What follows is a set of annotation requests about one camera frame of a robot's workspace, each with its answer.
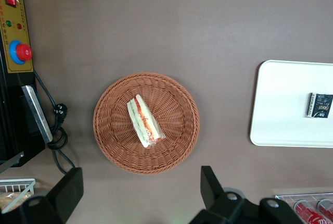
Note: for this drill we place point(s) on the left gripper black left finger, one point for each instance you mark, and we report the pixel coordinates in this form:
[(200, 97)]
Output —
[(65, 195)]

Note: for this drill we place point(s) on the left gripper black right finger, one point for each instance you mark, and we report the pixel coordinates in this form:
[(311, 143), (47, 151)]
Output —
[(210, 190)]

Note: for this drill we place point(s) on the triangle sandwich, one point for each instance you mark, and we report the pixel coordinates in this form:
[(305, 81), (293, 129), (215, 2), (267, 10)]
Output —
[(143, 119)]

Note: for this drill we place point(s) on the brown round wicker basket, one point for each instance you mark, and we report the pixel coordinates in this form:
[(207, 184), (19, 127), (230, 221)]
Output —
[(117, 143)]

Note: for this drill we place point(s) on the cream plastic tray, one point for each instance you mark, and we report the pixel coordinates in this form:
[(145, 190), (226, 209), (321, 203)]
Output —
[(281, 104)]

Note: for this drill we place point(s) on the clear bagged rice cracker snack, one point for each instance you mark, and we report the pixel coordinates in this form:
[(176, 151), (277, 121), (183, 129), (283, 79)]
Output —
[(10, 201)]

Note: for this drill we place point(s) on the clear acrylic bottle rack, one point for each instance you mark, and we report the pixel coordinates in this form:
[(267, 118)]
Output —
[(286, 198)]

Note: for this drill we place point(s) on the red cola bottle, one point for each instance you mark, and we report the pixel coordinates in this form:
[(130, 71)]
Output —
[(305, 212), (326, 208)]

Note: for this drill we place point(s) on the small black snack box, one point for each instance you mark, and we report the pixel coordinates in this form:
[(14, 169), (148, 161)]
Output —
[(321, 105)]

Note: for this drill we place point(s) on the red emergency stop button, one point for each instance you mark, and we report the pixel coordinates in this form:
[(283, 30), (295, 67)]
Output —
[(23, 52)]

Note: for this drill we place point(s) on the black sealing machine yellow panel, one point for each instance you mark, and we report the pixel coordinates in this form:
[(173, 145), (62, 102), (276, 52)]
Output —
[(15, 13)]

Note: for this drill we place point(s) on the red rocker switch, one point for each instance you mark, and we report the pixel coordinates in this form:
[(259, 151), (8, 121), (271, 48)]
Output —
[(11, 0)]

